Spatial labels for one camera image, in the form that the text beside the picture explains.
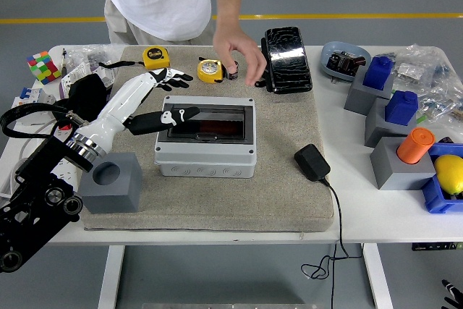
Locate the white circuit breaker blue switch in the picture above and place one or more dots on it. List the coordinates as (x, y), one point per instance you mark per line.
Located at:
(40, 97)

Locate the black table control panel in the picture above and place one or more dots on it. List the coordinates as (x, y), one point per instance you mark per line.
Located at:
(434, 246)

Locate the dark electronic parts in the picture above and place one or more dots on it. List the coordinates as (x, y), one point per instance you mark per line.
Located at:
(343, 63)

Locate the clear bags of dark parts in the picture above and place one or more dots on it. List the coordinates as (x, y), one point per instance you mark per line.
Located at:
(90, 52)

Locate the grey plastic electrical box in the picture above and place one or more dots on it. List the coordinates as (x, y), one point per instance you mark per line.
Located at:
(206, 168)

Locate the yellow tape measure chrome face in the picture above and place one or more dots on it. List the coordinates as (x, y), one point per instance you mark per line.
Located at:
(210, 70)

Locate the smoky transparent box lid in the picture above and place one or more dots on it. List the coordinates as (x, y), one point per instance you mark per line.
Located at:
(217, 115)

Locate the glossy black device on stand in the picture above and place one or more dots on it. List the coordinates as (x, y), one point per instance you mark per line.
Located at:
(289, 59)

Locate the grey cube holder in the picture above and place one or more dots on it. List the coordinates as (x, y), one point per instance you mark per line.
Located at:
(388, 175)
(376, 128)
(112, 197)
(356, 99)

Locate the blue plastic bin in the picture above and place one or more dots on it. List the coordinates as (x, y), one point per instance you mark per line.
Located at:
(434, 197)

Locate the small black cylindrical battery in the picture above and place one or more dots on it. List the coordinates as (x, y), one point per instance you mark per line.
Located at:
(232, 73)

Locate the small dark component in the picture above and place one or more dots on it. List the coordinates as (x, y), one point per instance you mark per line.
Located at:
(448, 140)

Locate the yellow lemon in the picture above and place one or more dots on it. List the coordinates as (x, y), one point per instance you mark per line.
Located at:
(450, 175)

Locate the colourful puzzle cube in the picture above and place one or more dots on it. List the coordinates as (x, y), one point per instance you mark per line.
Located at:
(43, 66)

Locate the person's left hand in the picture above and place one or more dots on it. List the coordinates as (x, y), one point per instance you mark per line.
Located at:
(235, 41)

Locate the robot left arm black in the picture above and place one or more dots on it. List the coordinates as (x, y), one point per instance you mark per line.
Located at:
(36, 197)

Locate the white table leg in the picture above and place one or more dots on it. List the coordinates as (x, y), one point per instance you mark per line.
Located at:
(110, 276)
(378, 276)

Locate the blue-grey bowl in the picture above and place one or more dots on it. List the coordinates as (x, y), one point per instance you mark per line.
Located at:
(343, 46)

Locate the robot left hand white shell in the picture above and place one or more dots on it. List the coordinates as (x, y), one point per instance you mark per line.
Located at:
(123, 102)

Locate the blue bottle-shaped block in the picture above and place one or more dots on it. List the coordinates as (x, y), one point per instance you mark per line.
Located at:
(399, 110)
(378, 74)

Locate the clear bag of white parts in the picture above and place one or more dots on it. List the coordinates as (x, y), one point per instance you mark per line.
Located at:
(408, 70)

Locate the black cloth bag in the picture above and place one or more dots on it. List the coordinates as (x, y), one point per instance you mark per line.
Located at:
(87, 95)

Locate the robot right hand black fingers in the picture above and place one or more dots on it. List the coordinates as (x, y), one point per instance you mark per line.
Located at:
(455, 291)

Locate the beige fabric mat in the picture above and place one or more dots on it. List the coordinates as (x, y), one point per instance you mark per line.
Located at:
(235, 200)

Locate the black and silver pen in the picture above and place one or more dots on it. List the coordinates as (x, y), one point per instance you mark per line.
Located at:
(64, 66)

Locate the clear bags of small parts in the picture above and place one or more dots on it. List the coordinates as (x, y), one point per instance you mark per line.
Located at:
(439, 92)

